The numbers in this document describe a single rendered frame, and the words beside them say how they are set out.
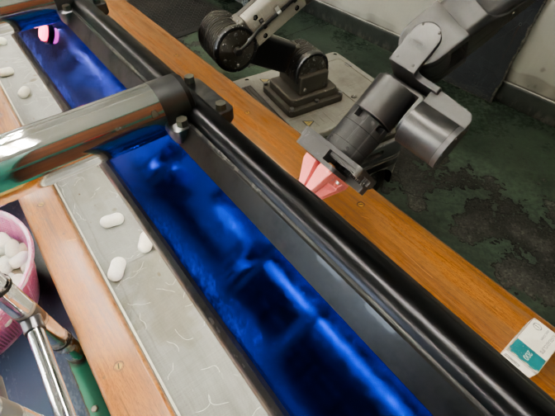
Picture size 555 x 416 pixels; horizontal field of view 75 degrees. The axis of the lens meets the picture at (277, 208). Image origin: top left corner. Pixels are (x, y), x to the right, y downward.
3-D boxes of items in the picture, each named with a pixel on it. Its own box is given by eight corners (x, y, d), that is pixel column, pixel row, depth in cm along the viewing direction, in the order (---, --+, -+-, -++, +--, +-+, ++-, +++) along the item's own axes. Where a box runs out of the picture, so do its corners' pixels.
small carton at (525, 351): (525, 323, 45) (534, 317, 44) (553, 346, 43) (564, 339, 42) (499, 354, 43) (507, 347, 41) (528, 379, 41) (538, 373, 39)
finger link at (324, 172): (292, 218, 45) (343, 158, 43) (258, 184, 48) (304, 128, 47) (315, 227, 51) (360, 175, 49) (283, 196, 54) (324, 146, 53)
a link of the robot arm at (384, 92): (386, 78, 49) (381, 59, 43) (429, 106, 46) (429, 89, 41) (353, 120, 50) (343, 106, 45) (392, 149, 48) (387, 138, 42)
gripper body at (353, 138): (352, 180, 42) (396, 130, 41) (296, 134, 47) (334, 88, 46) (368, 194, 48) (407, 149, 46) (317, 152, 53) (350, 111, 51)
